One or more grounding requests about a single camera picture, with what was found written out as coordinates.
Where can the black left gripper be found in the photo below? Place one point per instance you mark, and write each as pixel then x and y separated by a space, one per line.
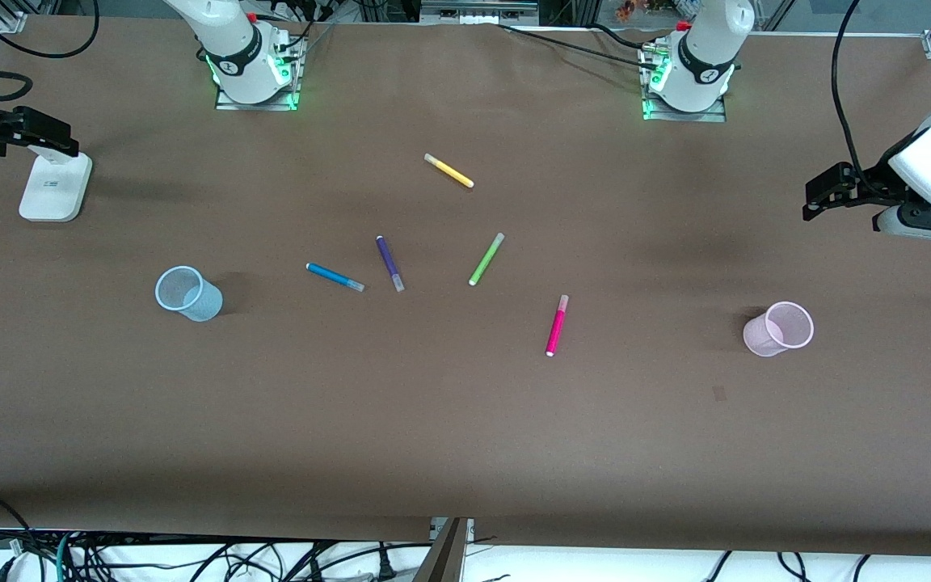
pixel 872 183

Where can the pink marker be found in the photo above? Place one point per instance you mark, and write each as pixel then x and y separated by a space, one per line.
pixel 555 327

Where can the blue marker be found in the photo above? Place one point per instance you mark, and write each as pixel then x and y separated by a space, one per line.
pixel 328 274

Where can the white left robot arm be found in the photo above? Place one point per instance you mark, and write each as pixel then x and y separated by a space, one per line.
pixel 708 56

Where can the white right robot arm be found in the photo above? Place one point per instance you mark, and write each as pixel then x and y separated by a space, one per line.
pixel 231 48

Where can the translucent pink cup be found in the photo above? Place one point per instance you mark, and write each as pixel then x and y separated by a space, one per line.
pixel 760 338

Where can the translucent blue cup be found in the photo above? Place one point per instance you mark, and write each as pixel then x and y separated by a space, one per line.
pixel 203 307

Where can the green marker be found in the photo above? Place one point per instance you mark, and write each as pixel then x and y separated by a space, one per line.
pixel 485 260

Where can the purple marker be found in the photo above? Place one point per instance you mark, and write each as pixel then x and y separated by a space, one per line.
pixel 388 259

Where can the yellow marker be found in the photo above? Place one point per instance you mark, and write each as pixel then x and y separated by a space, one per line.
pixel 449 170

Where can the grey background box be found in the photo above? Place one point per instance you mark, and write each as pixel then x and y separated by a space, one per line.
pixel 478 10

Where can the wooden table leg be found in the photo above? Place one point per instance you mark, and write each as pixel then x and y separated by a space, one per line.
pixel 443 558

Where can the black power plug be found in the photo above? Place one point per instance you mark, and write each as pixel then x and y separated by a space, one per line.
pixel 387 570

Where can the small metal bracket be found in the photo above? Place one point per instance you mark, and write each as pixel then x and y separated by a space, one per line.
pixel 469 529

